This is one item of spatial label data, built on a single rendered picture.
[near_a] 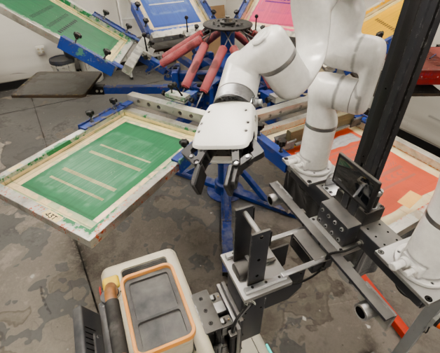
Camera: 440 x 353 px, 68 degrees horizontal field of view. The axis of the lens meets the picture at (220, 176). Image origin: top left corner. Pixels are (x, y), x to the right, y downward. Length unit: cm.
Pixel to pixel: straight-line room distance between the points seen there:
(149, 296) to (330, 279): 153
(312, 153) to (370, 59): 32
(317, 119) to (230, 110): 48
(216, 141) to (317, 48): 29
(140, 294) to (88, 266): 146
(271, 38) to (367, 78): 40
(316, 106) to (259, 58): 42
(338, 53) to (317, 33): 24
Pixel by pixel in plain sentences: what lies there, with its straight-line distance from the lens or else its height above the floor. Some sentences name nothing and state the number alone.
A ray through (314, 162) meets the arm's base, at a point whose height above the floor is 118.
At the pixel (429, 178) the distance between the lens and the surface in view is 158.
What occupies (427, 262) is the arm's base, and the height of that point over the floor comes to 120.
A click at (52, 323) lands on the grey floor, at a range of 222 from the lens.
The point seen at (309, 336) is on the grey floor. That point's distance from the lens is 204.
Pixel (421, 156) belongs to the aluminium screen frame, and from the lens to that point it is 167.
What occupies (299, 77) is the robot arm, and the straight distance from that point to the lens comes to 63.
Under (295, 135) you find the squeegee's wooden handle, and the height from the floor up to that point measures 104.
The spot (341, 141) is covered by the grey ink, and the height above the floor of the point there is 96.
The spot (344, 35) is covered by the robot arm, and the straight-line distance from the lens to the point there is 94.
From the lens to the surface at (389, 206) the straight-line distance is 136.
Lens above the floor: 178
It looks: 38 degrees down
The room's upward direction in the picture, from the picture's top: straight up
